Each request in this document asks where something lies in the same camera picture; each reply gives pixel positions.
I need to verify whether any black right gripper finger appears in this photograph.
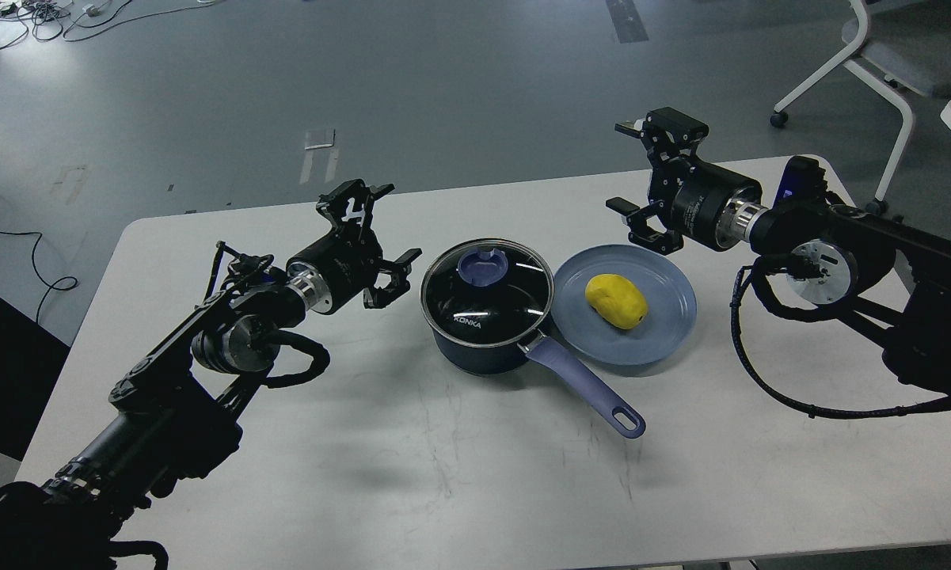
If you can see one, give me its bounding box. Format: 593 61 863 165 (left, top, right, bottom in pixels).
605 197 684 256
614 107 709 169

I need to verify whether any white office chair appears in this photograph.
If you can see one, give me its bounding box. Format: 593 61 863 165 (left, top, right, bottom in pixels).
769 1 951 215

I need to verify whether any blue round plate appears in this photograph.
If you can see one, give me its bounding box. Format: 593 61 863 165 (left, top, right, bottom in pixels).
552 245 698 367

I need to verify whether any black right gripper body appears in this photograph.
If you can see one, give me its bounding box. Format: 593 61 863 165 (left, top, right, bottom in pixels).
648 151 763 253

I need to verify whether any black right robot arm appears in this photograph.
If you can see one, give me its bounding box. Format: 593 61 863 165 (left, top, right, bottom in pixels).
606 108 951 394

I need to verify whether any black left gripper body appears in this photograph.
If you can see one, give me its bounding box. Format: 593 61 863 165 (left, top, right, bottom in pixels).
286 212 383 314

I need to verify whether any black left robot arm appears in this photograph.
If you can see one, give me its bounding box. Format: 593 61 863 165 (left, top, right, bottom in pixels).
0 178 421 569

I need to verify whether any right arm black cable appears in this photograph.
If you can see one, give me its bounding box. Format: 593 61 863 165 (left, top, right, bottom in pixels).
729 253 951 420

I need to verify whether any black cable on floor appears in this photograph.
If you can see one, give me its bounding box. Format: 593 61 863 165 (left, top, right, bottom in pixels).
0 182 79 325

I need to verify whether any dark blue saucepan purple handle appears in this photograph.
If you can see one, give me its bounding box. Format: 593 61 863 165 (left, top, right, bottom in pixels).
420 238 648 440

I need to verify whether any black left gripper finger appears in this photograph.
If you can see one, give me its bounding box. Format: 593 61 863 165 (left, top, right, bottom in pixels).
363 248 422 308
316 178 395 232

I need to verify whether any cable bundle on floor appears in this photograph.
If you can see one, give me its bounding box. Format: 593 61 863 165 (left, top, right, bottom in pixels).
0 0 226 53

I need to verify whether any glass pot lid blue knob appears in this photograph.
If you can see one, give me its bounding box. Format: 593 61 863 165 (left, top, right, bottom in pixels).
420 238 556 348

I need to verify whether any black box at left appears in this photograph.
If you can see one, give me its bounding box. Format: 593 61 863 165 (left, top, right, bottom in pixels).
0 297 70 461

